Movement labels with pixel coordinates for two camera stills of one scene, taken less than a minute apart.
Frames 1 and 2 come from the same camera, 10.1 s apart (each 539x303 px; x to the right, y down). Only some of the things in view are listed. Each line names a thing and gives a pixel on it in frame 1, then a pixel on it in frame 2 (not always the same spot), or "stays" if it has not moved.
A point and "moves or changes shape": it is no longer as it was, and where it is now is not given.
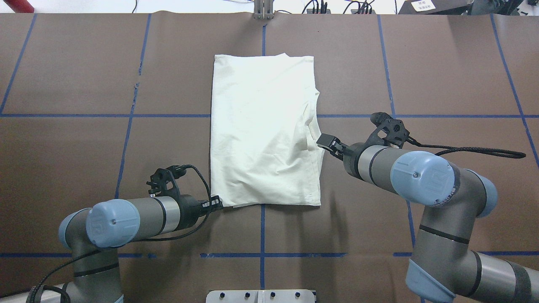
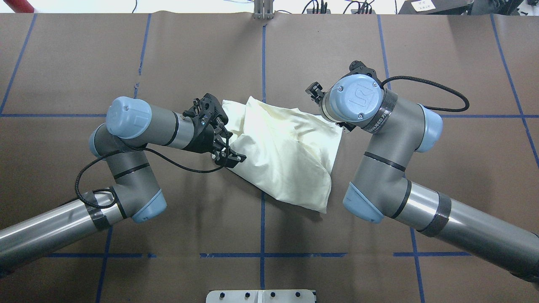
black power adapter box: x=436 y=7 stays
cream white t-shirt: x=264 y=132 moves or changes shape
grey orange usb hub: x=310 y=11 stays
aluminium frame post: x=263 y=10 stays
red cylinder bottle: x=20 y=6 stays
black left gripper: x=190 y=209 to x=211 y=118
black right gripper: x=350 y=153 to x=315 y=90
